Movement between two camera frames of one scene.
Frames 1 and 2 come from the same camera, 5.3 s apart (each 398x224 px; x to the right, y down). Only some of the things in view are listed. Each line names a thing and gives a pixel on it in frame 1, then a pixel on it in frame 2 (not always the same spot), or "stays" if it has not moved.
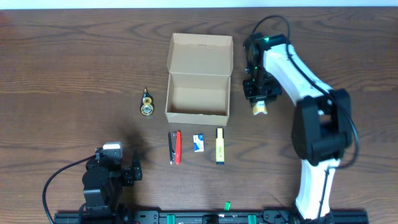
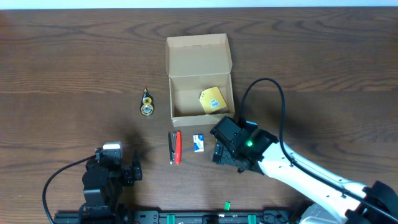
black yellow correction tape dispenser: (147, 107) stays
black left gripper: (135, 173) stays
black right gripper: (270, 96) to (223, 156)
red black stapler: (175, 140) stays
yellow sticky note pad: (260, 107) to (212, 99)
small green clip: (227, 206) stays
